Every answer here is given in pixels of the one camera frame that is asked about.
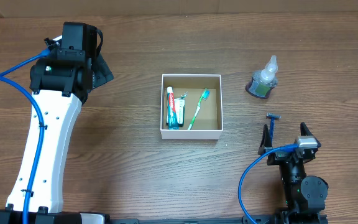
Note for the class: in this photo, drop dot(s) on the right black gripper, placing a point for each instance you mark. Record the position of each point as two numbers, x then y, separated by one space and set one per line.
285 155

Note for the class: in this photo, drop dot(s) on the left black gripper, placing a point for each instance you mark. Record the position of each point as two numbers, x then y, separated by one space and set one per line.
103 73

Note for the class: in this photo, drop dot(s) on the blue disposable razor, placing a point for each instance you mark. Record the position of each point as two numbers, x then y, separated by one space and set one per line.
272 118

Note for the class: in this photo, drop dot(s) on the purple hand soap pump bottle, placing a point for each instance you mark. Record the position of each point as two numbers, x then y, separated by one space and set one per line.
264 81

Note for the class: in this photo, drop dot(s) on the red green toothpaste tube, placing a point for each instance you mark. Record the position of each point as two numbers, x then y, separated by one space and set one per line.
171 112

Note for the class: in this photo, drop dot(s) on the green white soap packet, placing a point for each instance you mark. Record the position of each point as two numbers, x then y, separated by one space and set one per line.
180 109

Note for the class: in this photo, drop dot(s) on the green white toothbrush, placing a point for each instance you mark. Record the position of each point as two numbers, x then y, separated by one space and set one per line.
204 96

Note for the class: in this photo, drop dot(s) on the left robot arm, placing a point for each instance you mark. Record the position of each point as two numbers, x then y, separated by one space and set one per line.
61 78

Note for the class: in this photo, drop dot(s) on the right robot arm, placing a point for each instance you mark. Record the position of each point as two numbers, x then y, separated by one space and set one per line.
305 194

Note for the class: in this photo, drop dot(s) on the white cardboard box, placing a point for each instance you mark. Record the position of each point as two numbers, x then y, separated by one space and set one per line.
209 121

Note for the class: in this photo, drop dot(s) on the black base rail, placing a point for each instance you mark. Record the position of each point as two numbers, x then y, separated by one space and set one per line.
260 219

